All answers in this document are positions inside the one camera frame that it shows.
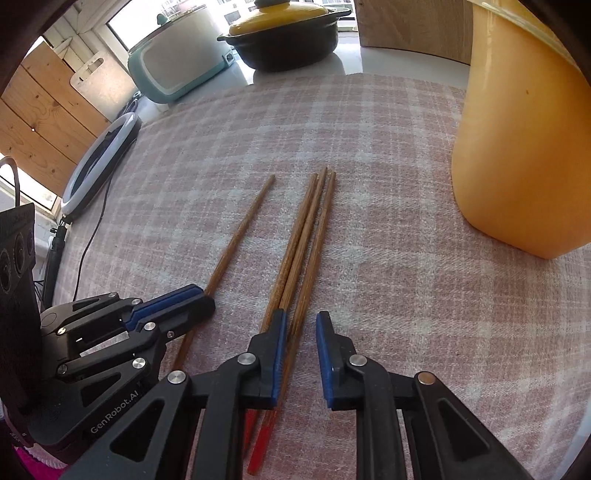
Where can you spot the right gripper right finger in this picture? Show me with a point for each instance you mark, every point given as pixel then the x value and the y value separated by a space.
pixel 407 427

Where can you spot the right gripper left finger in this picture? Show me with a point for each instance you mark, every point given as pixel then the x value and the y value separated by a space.
pixel 192 427

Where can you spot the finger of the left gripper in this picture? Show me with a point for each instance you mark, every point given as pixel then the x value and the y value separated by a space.
pixel 173 314

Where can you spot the wooden chopstick red tip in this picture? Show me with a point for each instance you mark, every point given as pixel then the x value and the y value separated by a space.
pixel 308 254
pixel 222 266
pixel 259 424
pixel 251 416

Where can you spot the pink floral cloth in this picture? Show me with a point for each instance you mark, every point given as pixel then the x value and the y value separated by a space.
pixel 38 461

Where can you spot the pink plaid tablecloth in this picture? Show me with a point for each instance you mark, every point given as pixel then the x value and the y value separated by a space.
pixel 402 273

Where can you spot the pine wood panel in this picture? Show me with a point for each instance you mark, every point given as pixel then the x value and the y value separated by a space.
pixel 46 125

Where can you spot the light cutting board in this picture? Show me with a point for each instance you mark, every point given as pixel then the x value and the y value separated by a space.
pixel 104 84

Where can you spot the white teal electric cooker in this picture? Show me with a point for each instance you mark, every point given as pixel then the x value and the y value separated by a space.
pixel 179 56

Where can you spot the yellow plastic utensil holder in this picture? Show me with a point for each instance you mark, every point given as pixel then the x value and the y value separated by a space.
pixel 521 160

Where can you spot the black casserole pot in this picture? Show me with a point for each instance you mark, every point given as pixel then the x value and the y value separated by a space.
pixel 295 45

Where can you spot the yellow pot lid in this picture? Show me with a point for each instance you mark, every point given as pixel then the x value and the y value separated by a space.
pixel 272 14

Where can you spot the large wooden board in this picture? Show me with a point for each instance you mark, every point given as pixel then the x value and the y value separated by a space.
pixel 442 28

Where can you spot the black camera box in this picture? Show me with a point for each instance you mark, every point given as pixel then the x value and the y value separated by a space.
pixel 21 371

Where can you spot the white ring light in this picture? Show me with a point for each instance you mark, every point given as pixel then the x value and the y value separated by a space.
pixel 98 164

